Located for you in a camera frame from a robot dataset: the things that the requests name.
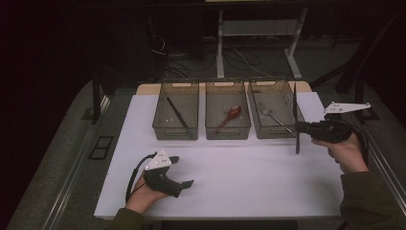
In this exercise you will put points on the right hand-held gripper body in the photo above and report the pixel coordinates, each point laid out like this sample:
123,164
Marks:
332,131

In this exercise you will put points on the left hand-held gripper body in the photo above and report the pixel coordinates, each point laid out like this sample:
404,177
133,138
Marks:
159,180

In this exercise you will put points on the silver fork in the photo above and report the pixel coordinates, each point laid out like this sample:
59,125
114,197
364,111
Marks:
276,119

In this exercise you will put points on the smoky transparent plastic bin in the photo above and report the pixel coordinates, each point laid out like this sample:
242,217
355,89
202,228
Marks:
274,99
188,105
227,96

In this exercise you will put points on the brown wooden spoon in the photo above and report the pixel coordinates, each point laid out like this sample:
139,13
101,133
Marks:
235,111

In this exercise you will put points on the person's left hand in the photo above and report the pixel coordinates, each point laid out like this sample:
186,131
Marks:
142,198

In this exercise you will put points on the person's right hand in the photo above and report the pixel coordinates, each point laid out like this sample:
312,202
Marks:
349,156

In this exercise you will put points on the white table sheet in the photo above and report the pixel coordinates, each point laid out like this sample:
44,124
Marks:
230,179

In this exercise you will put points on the black metal stand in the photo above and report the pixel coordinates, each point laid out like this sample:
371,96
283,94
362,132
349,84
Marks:
95,102
360,92

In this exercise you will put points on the white metal stand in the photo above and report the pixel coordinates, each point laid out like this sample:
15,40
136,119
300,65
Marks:
255,28

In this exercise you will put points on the black floor outlet frame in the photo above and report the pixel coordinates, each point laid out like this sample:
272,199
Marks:
101,148

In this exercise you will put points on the aluminium floor rail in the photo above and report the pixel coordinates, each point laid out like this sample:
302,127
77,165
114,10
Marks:
68,188
387,172

